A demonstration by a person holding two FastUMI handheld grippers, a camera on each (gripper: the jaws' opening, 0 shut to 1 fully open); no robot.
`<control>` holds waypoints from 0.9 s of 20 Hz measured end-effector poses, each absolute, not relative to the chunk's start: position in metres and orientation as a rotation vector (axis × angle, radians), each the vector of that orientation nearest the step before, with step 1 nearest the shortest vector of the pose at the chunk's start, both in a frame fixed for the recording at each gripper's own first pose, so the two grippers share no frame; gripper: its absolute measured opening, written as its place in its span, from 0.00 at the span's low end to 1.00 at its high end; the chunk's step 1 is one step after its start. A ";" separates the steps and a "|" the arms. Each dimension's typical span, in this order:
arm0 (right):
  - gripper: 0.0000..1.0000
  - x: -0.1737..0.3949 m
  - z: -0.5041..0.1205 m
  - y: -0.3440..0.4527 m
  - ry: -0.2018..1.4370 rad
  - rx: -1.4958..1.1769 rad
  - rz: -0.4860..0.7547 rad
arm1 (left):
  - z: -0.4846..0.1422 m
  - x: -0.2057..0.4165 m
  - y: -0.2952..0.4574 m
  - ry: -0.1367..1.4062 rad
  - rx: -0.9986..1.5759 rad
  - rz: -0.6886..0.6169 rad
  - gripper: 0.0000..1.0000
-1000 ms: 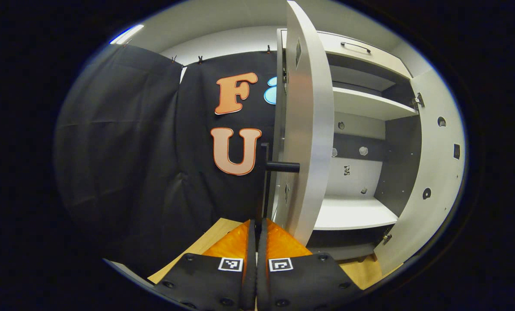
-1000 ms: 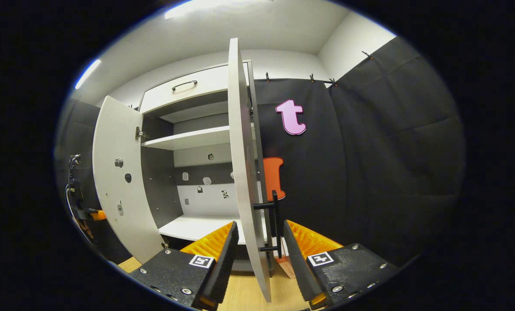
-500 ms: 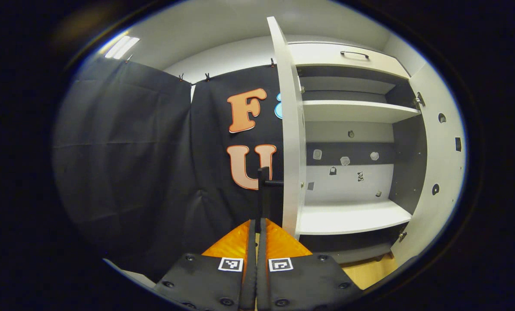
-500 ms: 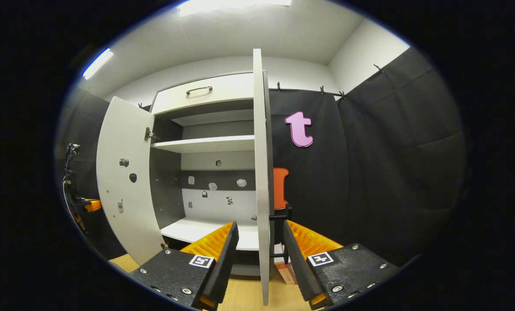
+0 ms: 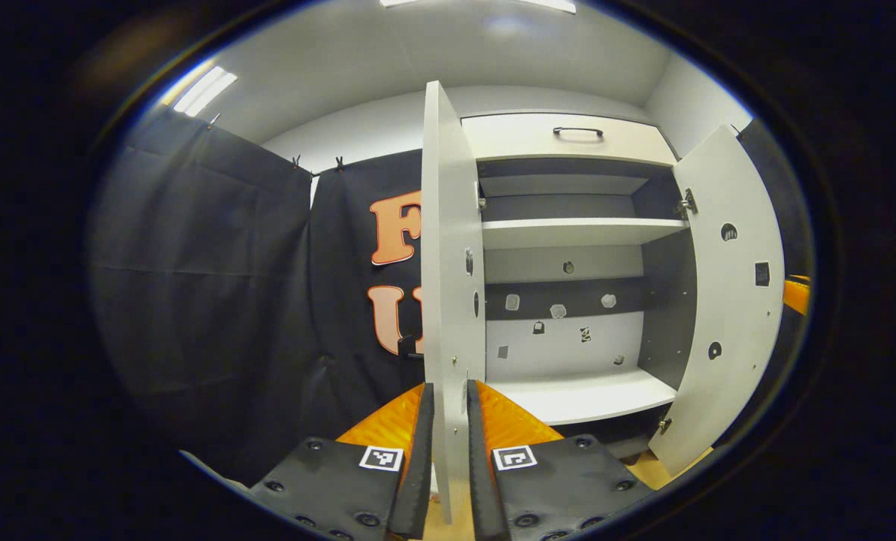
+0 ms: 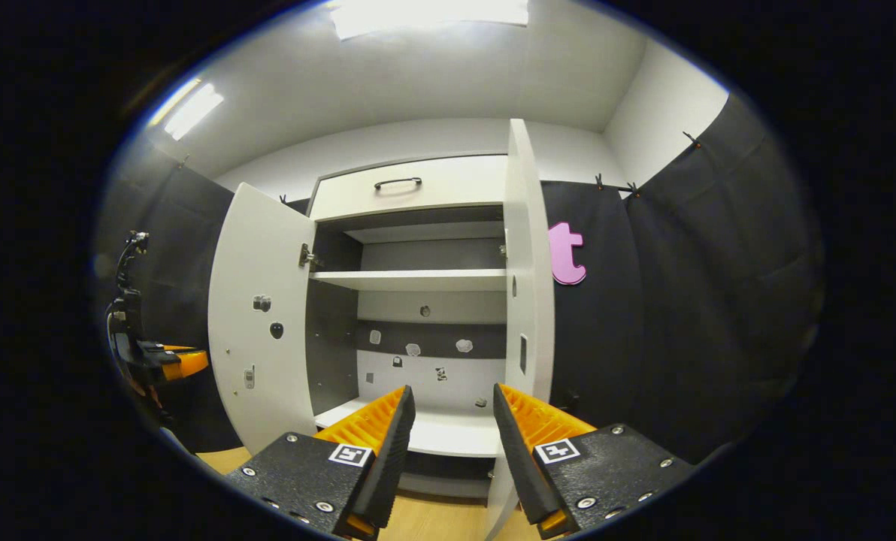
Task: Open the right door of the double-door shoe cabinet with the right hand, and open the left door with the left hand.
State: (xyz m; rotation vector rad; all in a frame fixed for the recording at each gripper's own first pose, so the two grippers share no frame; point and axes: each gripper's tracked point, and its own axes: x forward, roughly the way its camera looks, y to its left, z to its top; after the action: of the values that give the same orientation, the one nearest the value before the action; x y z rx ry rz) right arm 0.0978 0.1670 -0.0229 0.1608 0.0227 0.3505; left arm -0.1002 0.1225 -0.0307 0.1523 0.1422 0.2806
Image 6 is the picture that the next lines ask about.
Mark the white cabinet drawer front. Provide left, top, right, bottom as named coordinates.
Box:
left=309, top=154, right=509, bottom=221

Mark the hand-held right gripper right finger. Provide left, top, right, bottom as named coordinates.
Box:
left=492, top=382, right=697, bottom=541

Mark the long ceiling light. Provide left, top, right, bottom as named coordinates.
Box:
left=147, top=77, right=225, bottom=142
left=328, top=0, right=530, bottom=41

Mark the black backdrop cloth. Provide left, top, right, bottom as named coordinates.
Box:
left=95, top=90, right=825, bottom=467

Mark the white cabinet door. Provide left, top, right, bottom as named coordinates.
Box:
left=484, top=119, right=556, bottom=541
left=207, top=183, right=318, bottom=454

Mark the white double-door shoe cabinet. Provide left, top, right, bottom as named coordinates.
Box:
left=305, top=154, right=509, bottom=500

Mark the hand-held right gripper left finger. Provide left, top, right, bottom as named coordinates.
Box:
left=224, top=385, right=417, bottom=541

